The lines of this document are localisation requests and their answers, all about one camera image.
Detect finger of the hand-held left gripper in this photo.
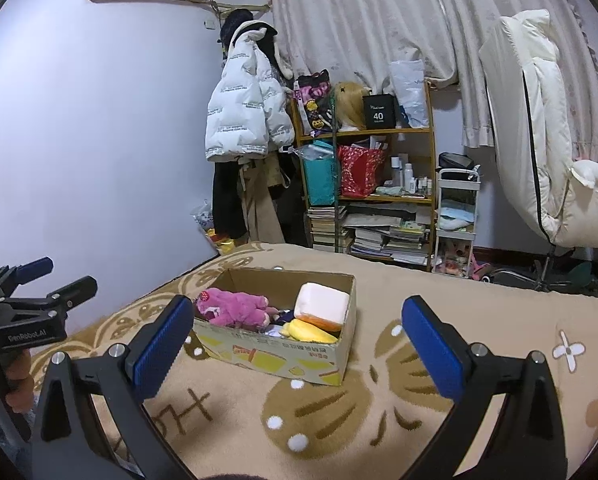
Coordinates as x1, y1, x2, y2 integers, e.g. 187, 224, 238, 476
0, 257, 54, 306
6, 276, 98, 317

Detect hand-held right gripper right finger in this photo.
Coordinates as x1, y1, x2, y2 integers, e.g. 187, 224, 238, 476
401, 295, 568, 480

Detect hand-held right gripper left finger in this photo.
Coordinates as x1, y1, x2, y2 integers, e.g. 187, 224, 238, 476
31, 294, 196, 480

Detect pink plush bear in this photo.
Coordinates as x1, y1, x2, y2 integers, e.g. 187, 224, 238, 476
194, 287, 282, 332

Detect cardboard box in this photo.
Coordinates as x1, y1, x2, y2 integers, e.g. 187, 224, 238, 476
193, 266, 357, 387

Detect yellow banana plush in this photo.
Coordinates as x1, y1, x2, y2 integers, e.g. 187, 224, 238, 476
281, 319, 340, 346

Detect person's left hand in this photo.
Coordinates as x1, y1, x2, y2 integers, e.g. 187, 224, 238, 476
3, 347, 36, 413

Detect pink toy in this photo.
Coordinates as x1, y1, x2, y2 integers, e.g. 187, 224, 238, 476
466, 252, 494, 281

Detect small plush toys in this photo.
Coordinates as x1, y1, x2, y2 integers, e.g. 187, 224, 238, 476
439, 240, 472, 273

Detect pile of books and papers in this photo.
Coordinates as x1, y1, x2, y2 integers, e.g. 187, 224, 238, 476
341, 212, 432, 266

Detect white trolley cart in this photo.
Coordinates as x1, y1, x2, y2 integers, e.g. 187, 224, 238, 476
433, 167, 481, 276

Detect light blue cloth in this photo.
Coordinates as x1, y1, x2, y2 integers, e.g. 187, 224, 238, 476
439, 205, 476, 231

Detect clear plastic bag yellow items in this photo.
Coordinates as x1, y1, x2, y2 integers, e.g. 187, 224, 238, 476
191, 200, 237, 256

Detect black hanging garment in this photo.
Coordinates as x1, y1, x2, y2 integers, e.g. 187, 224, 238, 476
211, 160, 250, 241

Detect stack of books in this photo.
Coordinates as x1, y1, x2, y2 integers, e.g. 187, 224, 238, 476
306, 205, 342, 253

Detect beige hanging coat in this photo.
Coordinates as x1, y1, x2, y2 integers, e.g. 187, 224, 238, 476
239, 157, 292, 246

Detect green plastic object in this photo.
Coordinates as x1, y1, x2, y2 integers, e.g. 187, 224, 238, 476
566, 260, 598, 293

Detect row of toiletry bottles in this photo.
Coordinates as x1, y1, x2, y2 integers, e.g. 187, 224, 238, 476
390, 154, 434, 196

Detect black pouch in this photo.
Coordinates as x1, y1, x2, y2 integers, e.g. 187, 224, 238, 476
438, 151, 476, 171

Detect red patterned bag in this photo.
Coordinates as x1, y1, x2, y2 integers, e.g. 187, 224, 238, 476
336, 144, 387, 198

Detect dark hanging coat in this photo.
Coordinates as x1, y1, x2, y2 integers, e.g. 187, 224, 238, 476
274, 152, 310, 248

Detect teal bag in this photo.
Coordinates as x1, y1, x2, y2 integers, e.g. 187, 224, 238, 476
301, 142, 340, 207

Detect yellow wooden shelf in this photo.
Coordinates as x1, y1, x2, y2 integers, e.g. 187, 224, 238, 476
291, 85, 438, 266

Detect white padded chair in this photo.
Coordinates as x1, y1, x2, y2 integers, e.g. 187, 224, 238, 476
479, 9, 598, 297

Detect black paper box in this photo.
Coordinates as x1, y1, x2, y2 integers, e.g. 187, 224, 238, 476
363, 94, 398, 130

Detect white puffer jacket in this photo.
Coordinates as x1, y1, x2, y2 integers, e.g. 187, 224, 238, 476
204, 20, 296, 163

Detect blond wig head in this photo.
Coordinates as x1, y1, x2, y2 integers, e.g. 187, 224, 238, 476
334, 81, 372, 133

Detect white plastic package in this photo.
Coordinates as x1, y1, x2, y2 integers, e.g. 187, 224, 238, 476
389, 60, 430, 128

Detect black pink patterned bag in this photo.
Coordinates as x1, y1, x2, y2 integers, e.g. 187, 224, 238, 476
295, 70, 336, 136

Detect black hat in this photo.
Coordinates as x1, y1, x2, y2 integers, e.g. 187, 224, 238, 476
219, 9, 260, 46

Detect pale floral curtain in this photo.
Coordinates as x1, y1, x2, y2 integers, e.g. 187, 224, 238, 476
261, 0, 598, 151

